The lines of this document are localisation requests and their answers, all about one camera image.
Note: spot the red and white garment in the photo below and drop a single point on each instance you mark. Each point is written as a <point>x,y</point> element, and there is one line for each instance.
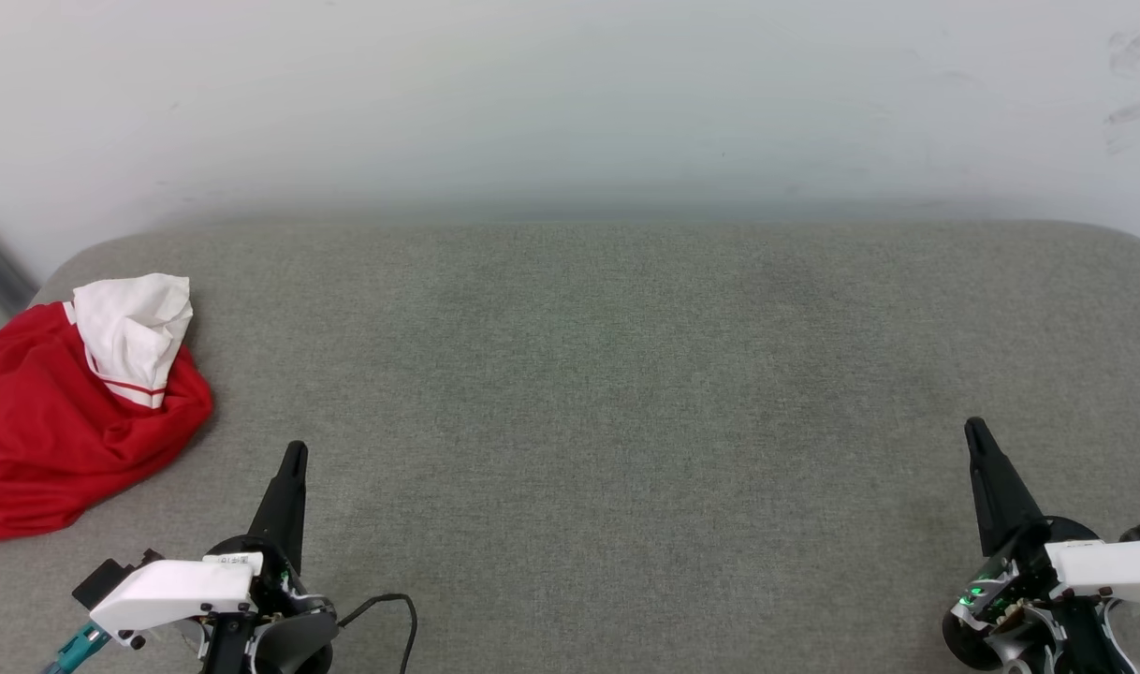
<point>46,431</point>

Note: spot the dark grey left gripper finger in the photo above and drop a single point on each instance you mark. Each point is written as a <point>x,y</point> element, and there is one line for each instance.
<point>284,505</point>

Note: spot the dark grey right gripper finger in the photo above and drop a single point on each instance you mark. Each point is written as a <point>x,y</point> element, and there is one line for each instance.
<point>1001,496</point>

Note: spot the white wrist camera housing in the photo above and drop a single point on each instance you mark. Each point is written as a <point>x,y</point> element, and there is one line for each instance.
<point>172,588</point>
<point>1113,566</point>

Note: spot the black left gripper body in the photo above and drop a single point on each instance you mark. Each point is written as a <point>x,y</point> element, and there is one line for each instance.
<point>280,637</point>

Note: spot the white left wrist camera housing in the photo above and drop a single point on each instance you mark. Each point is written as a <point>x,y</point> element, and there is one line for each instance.
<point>172,588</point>

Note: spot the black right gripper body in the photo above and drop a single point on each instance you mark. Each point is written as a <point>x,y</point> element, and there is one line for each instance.
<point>1019,608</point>

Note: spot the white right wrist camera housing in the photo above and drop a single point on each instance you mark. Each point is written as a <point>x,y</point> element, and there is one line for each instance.
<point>1113,566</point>

